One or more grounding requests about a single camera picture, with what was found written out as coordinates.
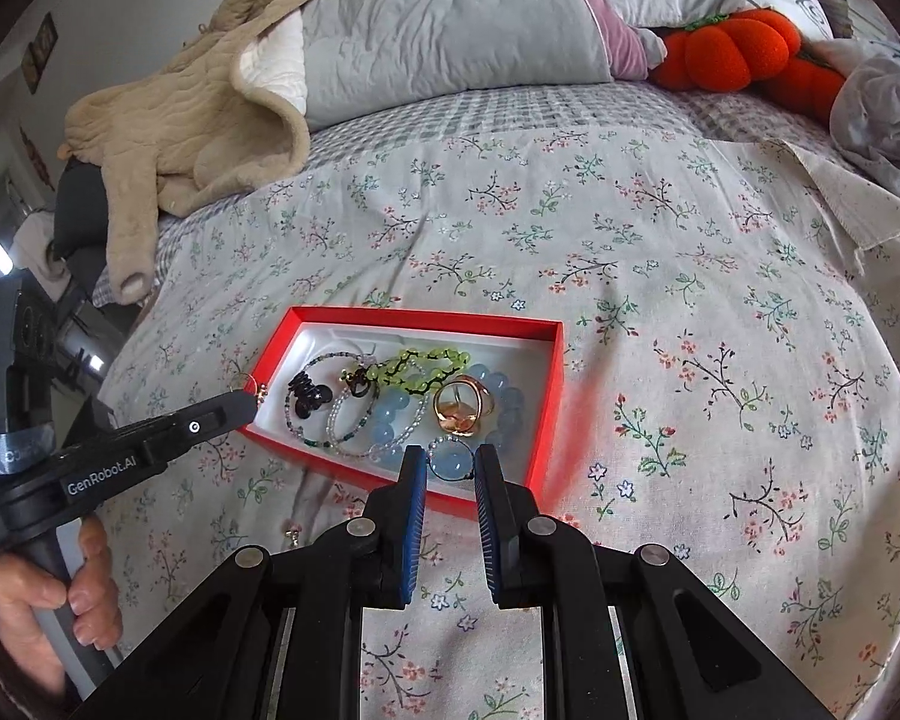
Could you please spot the grey white crumpled clothes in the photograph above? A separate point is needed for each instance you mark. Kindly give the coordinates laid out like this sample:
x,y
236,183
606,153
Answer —
x,y
885,105

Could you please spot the beige quilted jacket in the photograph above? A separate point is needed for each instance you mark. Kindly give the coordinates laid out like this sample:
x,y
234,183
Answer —
x,y
195,127

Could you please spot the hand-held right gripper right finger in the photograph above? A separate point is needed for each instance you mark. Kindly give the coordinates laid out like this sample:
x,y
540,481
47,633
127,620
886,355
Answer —
x,y
486,525

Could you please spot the orange pumpkin plush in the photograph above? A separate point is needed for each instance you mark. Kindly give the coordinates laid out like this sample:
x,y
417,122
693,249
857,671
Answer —
x,y
727,52

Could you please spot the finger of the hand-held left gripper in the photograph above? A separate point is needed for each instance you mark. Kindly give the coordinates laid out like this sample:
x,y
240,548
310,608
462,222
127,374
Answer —
x,y
202,424

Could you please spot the black hair clip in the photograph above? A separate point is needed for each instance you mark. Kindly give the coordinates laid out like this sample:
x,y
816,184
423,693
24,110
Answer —
x,y
307,390

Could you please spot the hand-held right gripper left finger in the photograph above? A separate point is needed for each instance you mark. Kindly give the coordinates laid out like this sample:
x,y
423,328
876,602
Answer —
x,y
412,525

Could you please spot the red cardboard box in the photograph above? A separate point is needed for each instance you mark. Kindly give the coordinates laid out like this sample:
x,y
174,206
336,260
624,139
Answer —
x,y
551,390

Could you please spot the pink cloth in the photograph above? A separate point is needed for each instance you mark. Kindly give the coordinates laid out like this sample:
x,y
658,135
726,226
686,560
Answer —
x,y
615,45

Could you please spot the small metal earring stud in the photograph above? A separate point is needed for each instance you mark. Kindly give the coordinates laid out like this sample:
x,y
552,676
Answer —
x,y
293,537

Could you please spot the grey quilted pillow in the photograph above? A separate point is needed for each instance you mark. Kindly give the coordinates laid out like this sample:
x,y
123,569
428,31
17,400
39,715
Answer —
x,y
457,15

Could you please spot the person's left hand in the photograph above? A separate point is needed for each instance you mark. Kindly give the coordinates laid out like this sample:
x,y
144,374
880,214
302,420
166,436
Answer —
x,y
22,592

